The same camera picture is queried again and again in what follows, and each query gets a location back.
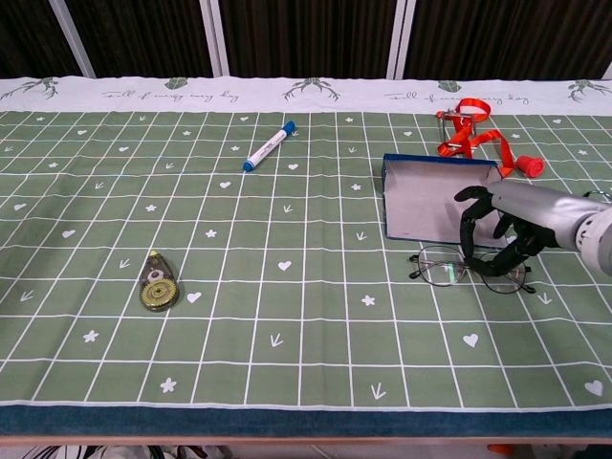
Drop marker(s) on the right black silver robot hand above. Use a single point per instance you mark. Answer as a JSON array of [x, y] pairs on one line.
[[531, 205]]

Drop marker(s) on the grey blue glasses pouch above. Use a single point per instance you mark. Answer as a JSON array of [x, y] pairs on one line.
[[421, 205]]

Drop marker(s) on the black-framed eyeglasses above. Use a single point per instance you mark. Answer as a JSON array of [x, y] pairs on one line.
[[437, 273]]

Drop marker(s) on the white marker with blue cap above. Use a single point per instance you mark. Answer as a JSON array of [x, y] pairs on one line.
[[268, 147]]

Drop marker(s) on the green checked tablecloth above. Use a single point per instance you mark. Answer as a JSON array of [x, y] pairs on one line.
[[239, 239]]

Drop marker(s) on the white aluminium partition post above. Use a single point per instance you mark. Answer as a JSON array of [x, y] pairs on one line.
[[400, 38], [72, 38], [608, 72], [214, 38]]

